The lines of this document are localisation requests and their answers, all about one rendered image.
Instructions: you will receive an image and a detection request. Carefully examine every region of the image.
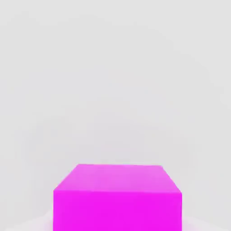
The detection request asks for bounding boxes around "small magenta cube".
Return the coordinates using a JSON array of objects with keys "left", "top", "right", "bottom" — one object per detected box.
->
[{"left": 53, "top": 163, "right": 183, "bottom": 231}]

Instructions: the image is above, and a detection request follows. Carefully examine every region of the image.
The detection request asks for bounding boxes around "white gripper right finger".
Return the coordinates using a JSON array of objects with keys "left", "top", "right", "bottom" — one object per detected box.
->
[{"left": 181, "top": 217, "right": 224, "bottom": 231}]

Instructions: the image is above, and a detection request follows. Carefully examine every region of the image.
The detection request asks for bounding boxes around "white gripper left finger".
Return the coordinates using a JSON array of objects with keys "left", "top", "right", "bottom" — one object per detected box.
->
[{"left": 5, "top": 210, "right": 54, "bottom": 231}]

